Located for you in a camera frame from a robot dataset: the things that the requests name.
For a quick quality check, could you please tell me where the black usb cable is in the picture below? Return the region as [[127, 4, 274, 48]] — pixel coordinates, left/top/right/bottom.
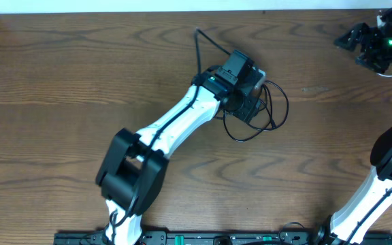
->
[[222, 80, 290, 143]]

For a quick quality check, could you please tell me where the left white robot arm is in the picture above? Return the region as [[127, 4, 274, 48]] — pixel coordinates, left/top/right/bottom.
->
[[95, 50, 266, 244]]

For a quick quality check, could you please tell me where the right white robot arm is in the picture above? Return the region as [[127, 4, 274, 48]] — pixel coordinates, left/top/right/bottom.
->
[[314, 23, 392, 244]]

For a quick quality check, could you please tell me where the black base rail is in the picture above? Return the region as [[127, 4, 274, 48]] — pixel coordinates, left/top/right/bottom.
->
[[53, 223, 392, 245]]

